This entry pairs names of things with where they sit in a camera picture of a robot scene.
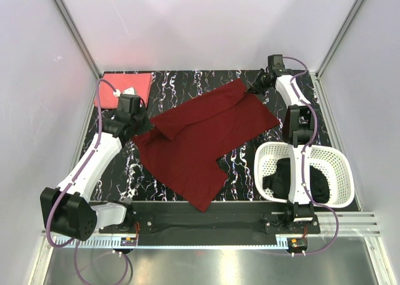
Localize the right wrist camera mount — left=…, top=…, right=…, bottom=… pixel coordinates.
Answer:
left=267, top=54, right=285, bottom=73

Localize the black garment in basket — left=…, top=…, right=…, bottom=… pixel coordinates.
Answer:
left=262, top=157, right=330, bottom=204

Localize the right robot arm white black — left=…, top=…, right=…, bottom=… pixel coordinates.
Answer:
left=247, top=54, right=320, bottom=236

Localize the left aluminium frame post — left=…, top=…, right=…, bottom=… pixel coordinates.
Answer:
left=52, top=0, right=103, bottom=79

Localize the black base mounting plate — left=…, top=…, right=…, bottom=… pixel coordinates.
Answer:
left=93, top=200, right=323, bottom=247

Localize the dark red t shirt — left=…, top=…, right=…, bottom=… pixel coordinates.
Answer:
left=132, top=79, right=279, bottom=212

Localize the folded pink t shirt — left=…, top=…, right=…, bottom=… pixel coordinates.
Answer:
left=99, top=73, right=153, bottom=109

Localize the purple cable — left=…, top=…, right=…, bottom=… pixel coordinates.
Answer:
left=45, top=78, right=132, bottom=284
left=284, top=56, right=341, bottom=255

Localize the aluminium frame post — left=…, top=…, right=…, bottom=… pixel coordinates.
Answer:
left=52, top=0, right=103, bottom=79
left=315, top=0, right=367, bottom=79

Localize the white slotted cable duct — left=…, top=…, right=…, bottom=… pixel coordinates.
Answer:
left=54, top=236, right=290, bottom=250

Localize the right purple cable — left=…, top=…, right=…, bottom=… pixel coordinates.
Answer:
left=284, top=56, right=341, bottom=255

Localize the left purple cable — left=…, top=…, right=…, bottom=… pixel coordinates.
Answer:
left=45, top=78, right=132, bottom=284

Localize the right aluminium frame post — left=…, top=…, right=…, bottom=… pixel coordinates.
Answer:
left=315, top=0, right=367, bottom=79

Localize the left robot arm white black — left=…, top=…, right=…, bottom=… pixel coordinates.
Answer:
left=40, top=94, right=149, bottom=247

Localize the white plastic laundry basket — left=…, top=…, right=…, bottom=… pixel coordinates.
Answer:
left=254, top=142, right=355, bottom=208

